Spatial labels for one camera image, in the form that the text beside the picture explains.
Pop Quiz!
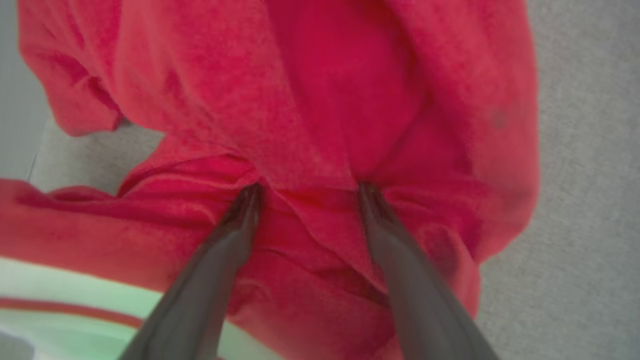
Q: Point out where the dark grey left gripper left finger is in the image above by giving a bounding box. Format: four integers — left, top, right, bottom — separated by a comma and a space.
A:
119, 184, 264, 360

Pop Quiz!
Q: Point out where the grey fabric sofa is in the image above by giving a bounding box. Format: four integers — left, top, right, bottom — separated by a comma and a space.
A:
27, 0, 640, 360

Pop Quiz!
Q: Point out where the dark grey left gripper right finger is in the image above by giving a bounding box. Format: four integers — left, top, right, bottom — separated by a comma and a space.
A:
357, 182, 501, 360

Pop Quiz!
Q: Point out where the red and white garment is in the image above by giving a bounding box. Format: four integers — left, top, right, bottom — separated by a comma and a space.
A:
0, 0, 541, 360

